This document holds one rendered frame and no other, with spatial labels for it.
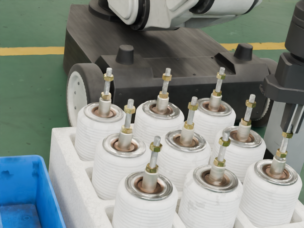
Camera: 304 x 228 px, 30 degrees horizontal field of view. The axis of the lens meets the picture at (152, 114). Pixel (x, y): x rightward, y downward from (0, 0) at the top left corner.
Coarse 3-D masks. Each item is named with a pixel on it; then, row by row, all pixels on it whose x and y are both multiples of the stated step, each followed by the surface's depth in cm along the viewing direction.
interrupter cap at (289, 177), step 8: (264, 160) 100; (272, 160) 100; (256, 168) 97; (264, 168) 98; (288, 168) 99; (264, 176) 95; (272, 176) 96; (280, 176) 96; (288, 176) 96; (296, 176) 96; (280, 184) 94; (288, 184) 94
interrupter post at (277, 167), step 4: (276, 156) 96; (276, 160) 95; (280, 160) 95; (284, 160) 95; (272, 164) 96; (276, 164) 95; (280, 164) 95; (284, 164) 95; (272, 168) 96; (276, 168) 96; (280, 168) 96; (272, 172) 96; (276, 172) 96; (280, 172) 96
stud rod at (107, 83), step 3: (108, 69) 102; (111, 69) 102; (108, 72) 102; (111, 72) 103; (108, 75) 103; (105, 81) 104; (108, 81) 103; (105, 84) 104; (108, 84) 103; (105, 87) 104; (108, 87) 104; (105, 90) 104; (108, 90) 104; (105, 93) 104; (108, 93) 105
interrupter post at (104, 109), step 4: (100, 100) 105; (104, 100) 105; (108, 100) 105; (100, 104) 105; (104, 104) 105; (108, 104) 105; (100, 108) 105; (104, 108) 105; (108, 108) 105; (100, 112) 106; (104, 112) 105; (108, 112) 106
